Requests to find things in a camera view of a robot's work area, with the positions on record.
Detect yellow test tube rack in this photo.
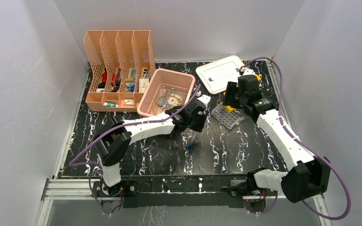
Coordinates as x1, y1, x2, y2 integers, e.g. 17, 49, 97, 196
222, 74, 262, 109

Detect blue cap small vial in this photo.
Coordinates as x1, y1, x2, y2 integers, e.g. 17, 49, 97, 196
187, 134, 196, 148

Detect pink plastic bin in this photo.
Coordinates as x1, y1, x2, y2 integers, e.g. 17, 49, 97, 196
137, 69, 196, 117

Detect yellow rubber tube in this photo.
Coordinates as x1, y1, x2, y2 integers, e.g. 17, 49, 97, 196
153, 94, 182, 115

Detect white container lid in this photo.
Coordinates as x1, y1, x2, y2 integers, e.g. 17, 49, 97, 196
196, 55, 244, 95

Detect metal crucible tongs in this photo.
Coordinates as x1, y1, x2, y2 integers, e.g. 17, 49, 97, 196
161, 86, 177, 97

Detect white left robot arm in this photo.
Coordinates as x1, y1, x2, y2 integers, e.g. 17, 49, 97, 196
92, 95, 211, 196

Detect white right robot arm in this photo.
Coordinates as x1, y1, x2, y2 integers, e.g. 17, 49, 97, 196
223, 67, 330, 203

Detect clear plastic tube rack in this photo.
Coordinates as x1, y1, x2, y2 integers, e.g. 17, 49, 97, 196
211, 104, 242, 130

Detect pink desk organizer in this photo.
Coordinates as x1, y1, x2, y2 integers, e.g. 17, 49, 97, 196
84, 30, 156, 112

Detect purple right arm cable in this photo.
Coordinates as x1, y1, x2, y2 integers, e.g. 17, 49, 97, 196
240, 56, 352, 220

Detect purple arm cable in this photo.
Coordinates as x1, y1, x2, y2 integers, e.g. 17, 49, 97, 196
68, 84, 202, 216
240, 56, 352, 220

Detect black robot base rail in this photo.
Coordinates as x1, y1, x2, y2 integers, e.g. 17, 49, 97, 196
92, 174, 275, 212

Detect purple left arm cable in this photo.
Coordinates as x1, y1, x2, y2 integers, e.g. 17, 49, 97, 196
68, 84, 202, 216

